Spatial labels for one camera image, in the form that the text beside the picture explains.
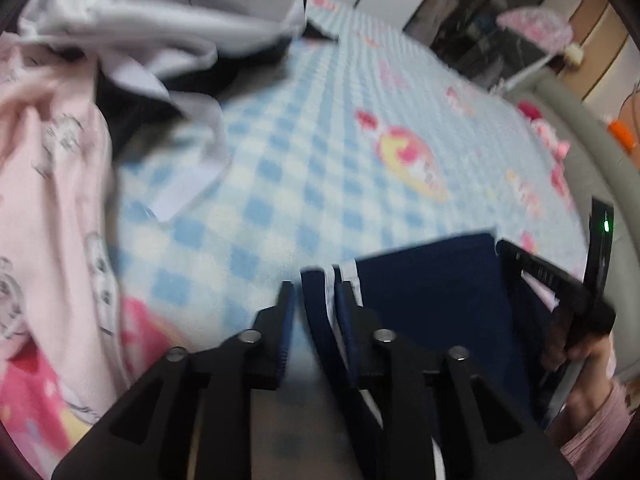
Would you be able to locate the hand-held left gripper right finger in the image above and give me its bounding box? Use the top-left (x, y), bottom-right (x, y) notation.
top-left (334, 281), bottom-right (577, 480)

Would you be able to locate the orange plush toy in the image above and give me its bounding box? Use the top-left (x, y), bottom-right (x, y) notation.
top-left (607, 120), bottom-right (639, 149)

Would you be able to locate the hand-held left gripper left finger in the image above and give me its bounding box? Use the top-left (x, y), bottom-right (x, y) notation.
top-left (51, 281), bottom-right (296, 480)

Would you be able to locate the navy white-striped sweater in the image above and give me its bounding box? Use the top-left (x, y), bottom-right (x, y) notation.
top-left (299, 230), bottom-right (557, 480)

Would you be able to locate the white garment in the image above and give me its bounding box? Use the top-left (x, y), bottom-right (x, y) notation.
top-left (17, 0), bottom-right (307, 222)

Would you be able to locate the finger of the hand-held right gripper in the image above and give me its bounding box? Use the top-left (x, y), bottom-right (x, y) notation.
top-left (495, 239), bottom-right (588, 311)

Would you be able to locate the blue checked printed blanket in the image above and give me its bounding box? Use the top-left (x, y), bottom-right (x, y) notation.
top-left (0, 0), bottom-right (592, 461)

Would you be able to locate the glass-door wardrobe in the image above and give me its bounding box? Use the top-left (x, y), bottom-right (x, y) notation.
top-left (402, 0), bottom-right (551, 92)

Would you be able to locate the pink frilly cloth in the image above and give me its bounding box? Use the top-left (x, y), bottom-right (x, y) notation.
top-left (497, 7), bottom-right (574, 54)

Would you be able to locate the pink printed garment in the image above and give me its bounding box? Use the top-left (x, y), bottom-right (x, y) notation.
top-left (0, 40), bottom-right (127, 411)

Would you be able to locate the person's right hand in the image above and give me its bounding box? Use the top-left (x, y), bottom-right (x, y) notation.
top-left (542, 332), bottom-right (619, 422)

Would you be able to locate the pink plush toy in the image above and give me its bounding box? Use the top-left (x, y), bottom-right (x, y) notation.
top-left (517, 100), bottom-right (572, 159)

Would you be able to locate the grey padded bed frame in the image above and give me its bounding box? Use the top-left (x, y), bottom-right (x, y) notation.
top-left (500, 72), bottom-right (640, 382)

